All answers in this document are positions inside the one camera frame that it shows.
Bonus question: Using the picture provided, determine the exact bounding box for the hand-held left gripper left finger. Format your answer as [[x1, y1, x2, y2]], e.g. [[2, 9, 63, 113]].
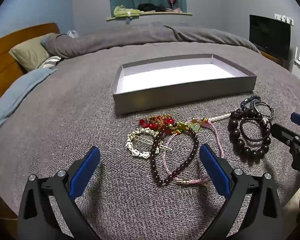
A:
[[18, 146, 102, 240]]

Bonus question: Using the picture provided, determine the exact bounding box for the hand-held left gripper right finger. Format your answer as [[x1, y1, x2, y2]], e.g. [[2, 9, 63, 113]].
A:
[[199, 144, 284, 240]]

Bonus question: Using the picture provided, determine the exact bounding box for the dark blue braided bracelet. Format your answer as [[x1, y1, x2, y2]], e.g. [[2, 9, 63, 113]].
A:
[[241, 95, 262, 109]]

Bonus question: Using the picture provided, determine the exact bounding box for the gold hair clip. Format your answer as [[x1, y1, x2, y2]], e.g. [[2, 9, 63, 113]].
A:
[[135, 135, 172, 152]]

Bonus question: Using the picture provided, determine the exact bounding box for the white rhinestone bracelet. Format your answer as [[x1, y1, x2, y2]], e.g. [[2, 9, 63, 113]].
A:
[[126, 127, 157, 158]]

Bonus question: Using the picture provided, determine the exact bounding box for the dark red bead bracelet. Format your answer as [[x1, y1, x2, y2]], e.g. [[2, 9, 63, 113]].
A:
[[150, 122, 199, 187]]

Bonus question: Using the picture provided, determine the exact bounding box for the red bead gold bracelet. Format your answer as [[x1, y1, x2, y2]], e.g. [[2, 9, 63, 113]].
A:
[[139, 114, 175, 131]]

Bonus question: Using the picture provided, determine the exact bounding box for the grey cardboard box tray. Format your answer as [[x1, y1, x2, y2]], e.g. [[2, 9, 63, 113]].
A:
[[112, 54, 257, 115]]

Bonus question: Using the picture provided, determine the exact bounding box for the grey bed cover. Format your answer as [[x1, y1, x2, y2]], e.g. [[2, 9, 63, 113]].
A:
[[0, 41, 300, 220]]

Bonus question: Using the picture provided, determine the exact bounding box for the wooden television stand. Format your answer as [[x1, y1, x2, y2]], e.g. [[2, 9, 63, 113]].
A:
[[259, 50, 285, 67]]

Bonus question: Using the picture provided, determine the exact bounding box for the black television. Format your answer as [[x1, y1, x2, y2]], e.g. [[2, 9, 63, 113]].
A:
[[249, 14, 291, 60]]

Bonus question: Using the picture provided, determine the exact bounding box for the light blue blanket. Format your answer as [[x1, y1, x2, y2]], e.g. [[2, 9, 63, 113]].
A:
[[0, 67, 58, 140]]

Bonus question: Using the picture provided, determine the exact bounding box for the grey striped pillow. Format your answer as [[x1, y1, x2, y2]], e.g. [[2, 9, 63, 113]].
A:
[[39, 56, 62, 68]]

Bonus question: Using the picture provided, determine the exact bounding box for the olive green pillow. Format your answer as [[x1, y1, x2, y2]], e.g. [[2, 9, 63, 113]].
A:
[[9, 32, 57, 72]]

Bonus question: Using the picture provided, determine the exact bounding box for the wooden bed headboard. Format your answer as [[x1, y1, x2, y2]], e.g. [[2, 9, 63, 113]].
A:
[[0, 22, 60, 108]]

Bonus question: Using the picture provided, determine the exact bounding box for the grey duvet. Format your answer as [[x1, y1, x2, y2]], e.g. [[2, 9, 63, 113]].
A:
[[41, 21, 262, 59]]

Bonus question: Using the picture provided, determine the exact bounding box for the wooden windowsill board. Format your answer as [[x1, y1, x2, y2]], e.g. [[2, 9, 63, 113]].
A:
[[106, 12, 193, 21]]

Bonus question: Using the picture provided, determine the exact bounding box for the green cloth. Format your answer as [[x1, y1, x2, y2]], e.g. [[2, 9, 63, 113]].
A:
[[113, 5, 141, 18]]

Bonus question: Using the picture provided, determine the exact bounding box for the black cloth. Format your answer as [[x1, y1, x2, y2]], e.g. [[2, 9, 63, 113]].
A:
[[137, 3, 167, 12]]

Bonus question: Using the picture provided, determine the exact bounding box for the pink braided cord bracelet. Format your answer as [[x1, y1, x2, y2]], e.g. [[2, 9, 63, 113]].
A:
[[162, 123, 225, 187]]

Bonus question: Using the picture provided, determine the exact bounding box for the black hair tie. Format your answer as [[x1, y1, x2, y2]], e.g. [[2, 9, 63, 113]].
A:
[[240, 117, 272, 143]]

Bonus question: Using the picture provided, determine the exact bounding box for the large dark wooden bead bracelet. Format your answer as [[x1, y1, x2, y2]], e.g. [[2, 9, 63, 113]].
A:
[[227, 109, 272, 159]]

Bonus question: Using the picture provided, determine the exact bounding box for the green butterfly charm bracelet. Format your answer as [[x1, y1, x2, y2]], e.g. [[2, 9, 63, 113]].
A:
[[173, 117, 212, 134]]

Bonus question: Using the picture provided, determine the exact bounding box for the white pearl bracelet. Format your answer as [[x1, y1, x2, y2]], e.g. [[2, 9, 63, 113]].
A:
[[210, 112, 232, 124]]

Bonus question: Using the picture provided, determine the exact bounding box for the white wall hook rack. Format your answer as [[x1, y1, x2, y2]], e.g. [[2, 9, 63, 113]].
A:
[[274, 13, 295, 25]]

